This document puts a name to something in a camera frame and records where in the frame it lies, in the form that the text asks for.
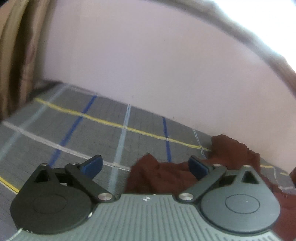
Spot floral beige curtain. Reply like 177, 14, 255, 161
1, 1, 50, 120

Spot brown wooden window frame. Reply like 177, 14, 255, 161
158, 1, 295, 95

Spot maroon puffer jacket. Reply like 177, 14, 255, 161
125, 135, 296, 240

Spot grey plaid bed sheet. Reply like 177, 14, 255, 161
1, 84, 295, 240

